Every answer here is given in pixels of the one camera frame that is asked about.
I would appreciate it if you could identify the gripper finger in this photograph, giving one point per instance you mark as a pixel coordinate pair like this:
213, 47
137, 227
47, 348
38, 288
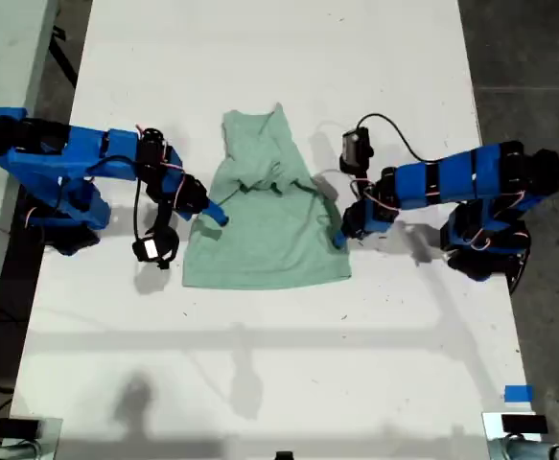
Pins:
340, 239
191, 215
216, 214

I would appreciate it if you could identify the pale green T-shirt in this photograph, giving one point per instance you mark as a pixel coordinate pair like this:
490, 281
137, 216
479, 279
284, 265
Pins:
269, 239

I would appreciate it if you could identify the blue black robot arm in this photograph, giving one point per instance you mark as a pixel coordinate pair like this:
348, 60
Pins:
451, 179
44, 163

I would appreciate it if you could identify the black slanted leg bar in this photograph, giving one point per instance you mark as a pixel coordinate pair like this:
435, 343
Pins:
65, 60

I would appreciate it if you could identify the small black round object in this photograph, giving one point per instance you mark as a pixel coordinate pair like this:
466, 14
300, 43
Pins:
284, 455

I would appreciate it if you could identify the square blue tape piece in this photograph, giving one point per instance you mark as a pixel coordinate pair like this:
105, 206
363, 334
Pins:
519, 394

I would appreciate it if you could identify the pale side table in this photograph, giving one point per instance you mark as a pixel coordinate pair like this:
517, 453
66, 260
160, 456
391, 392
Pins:
1, 57

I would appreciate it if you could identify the shiny metal plate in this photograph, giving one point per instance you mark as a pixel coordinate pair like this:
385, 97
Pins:
492, 429
49, 438

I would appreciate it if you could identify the small black box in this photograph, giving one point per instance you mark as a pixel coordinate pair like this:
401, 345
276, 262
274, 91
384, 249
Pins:
16, 428
523, 424

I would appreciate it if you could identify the grey tube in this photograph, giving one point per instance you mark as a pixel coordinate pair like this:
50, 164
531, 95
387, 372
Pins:
528, 450
6, 451

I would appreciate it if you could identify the black camera box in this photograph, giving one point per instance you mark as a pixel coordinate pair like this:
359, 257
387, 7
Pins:
356, 148
154, 246

